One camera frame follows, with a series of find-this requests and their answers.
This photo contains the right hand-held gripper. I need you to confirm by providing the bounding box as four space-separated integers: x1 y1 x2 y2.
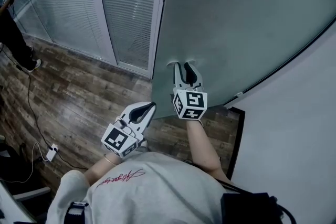
172 61 208 122

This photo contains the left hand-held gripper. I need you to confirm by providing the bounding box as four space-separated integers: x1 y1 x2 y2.
101 101 157 159

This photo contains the frosted glass door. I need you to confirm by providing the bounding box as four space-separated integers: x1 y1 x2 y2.
152 0 336 121

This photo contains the person's left forearm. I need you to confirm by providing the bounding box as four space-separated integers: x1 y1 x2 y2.
85 153 123 185

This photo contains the person's right forearm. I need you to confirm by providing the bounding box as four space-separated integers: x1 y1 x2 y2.
185 119 234 185

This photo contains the black baseboard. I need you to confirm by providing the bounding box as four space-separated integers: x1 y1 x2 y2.
225 105 246 179

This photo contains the person's grey shirt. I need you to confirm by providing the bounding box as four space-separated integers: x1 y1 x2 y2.
46 152 237 224

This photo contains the glass pane with white blinds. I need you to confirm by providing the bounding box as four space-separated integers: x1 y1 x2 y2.
0 0 53 40
97 0 169 71
18 0 116 64

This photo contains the white power strip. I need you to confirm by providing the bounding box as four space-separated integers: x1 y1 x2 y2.
45 143 59 163

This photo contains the black office chair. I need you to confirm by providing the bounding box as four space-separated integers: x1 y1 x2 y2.
0 135 51 203

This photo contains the black pouch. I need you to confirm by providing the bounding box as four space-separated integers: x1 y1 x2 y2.
219 192 285 224

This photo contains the white desk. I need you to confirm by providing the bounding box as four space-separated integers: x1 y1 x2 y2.
0 177 38 224

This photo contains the thin gold bracelet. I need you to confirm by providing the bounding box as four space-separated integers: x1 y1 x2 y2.
103 153 118 166

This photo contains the black floor cable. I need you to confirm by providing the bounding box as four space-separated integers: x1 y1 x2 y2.
0 49 57 151
54 148 89 170

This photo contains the white partition frame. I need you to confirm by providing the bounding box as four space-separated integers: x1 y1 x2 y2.
15 0 173 79

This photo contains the white floor cable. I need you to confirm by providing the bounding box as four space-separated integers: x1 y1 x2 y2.
7 141 48 184

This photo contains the black strap with buckle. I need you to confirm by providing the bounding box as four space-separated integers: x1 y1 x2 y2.
64 200 89 224

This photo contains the black pouch cable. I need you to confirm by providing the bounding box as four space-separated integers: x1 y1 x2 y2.
275 201 298 224

